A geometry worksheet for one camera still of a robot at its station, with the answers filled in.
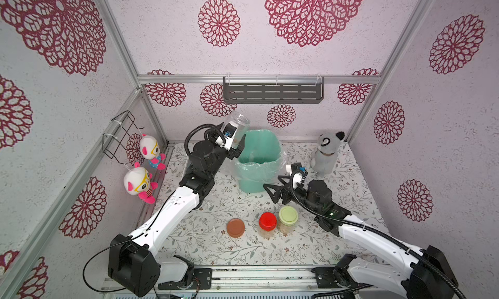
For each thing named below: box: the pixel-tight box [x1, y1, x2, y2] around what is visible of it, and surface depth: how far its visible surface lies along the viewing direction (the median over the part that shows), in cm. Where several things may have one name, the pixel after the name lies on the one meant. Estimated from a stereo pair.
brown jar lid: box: [226, 217, 246, 239], surface depth 88 cm
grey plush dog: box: [310, 131, 346, 179], surface depth 101 cm
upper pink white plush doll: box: [133, 133, 167, 170], surface depth 96 cm
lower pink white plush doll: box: [123, 161, 160, 205], surface depth 82 cm
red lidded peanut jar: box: [258, 211, 278, 239], surface depth 79 cm
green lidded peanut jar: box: [277, 205, 299, 236], surface depth 79 cm
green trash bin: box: [233, 129, 287, 194], surface depth 85 cm
